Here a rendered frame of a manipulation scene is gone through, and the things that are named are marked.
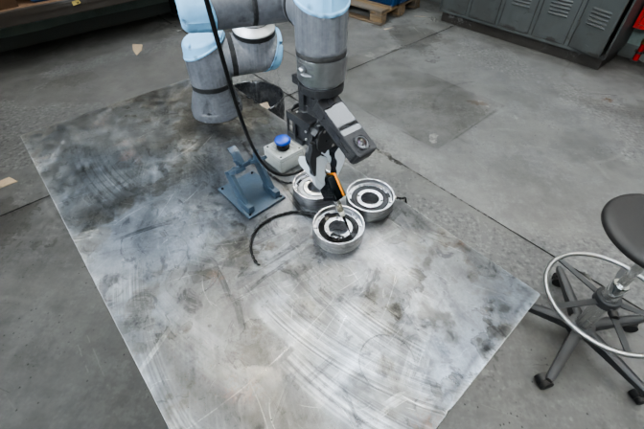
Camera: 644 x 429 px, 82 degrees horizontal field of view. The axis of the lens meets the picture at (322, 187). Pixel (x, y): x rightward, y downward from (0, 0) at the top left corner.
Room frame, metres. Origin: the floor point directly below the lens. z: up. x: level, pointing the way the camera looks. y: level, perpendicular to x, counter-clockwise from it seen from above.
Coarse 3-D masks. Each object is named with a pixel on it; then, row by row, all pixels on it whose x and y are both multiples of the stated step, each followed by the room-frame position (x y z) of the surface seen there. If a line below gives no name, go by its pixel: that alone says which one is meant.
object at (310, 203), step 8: (296, 176) 0.64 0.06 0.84; (304, 176) 0.65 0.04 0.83; (296, 184) 0.63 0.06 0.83; (304, 184) 0.63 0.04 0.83; (312, 184) 0.64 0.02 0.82; (296, 192) 0.59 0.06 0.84; (312, 192) 0.60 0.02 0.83; (320, 192) 0.60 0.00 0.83; (304, 200) 0.57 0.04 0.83; (312, 200) 0.57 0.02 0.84; (320, 200) 0.57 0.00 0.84; (312, 208) 0.57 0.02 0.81; (320, 208) 0.57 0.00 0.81
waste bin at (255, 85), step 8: (248, 80) 1.91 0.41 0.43; (256, 80) 1.92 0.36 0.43; (240, 88) 1.88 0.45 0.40; (248, 88) 1.90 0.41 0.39; (256, 88) 1.90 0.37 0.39; (264, 88) 1.90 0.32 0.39; (272, 88) 1.87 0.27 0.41; (280, 88) 1.83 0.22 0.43; (248, 96) 1.89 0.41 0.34; (256, 96) 1.89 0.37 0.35; (264, 96) 1.89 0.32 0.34; (272, 96) 1.87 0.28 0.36; (280, 96) 1.80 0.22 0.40; (272, 104) 1.87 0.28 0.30; (280, 104) 1.68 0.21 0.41; (272, 112) 1.64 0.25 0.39; (280, 112) 1.69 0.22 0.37
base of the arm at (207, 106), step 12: (192, 96) 0.98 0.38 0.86; (204, 96) 0.94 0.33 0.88; (216, 96) 0.94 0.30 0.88; (228, 96) 0.96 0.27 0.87; (192, 108) 0.96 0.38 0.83; (204, 108) 0.93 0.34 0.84; (216, 108) 0.93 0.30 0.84; (228, 108) 0.94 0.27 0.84; (240, 108) 0.98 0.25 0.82; (204, 120) 0.92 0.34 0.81; (216, 120) 0.92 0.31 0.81; (228, 120) 0.94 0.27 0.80
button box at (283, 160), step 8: (272, 144) 0.76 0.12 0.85; (288, 144) 0.76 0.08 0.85; (296, 144) 0.76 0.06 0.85; (264, 152) 0.75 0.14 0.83; (272, 152) 0.72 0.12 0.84; (280, 152) 0.72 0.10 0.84; (288, 152) 0.72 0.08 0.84; (296, 152) 0.73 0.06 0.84; (272, 160) 0.72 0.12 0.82; (280, 160) 0.70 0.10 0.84; (288, 160) 0.71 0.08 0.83; (296, 160) 0.73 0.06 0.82; (280, 168) 0.70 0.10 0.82; (288, 168) 0.71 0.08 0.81
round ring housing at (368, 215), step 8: (352, 184) 0.61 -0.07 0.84; (360, 184) 0.63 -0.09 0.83; (368, 184) 0.63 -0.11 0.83; (376, 184) 0.63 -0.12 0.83; (384, 184) 0.62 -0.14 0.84; (352, 192) 0.60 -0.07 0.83; (360, 192) 0.60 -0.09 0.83; (368, 192) 0.60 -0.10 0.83; (376, 192) 0.60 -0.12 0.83; (392, 192) 0.59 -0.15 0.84; (360, 200) 0.57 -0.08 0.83; (368, 200) 0.60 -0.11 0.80; (376, 200) 0.59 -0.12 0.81; (392, 200) 0.56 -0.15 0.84; (384, 208) 0.54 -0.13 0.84; (392, 208) 0.56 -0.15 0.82; (368, 216) 0.53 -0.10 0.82; (376, 216) 0.53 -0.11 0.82; (384, 216) 0.54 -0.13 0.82
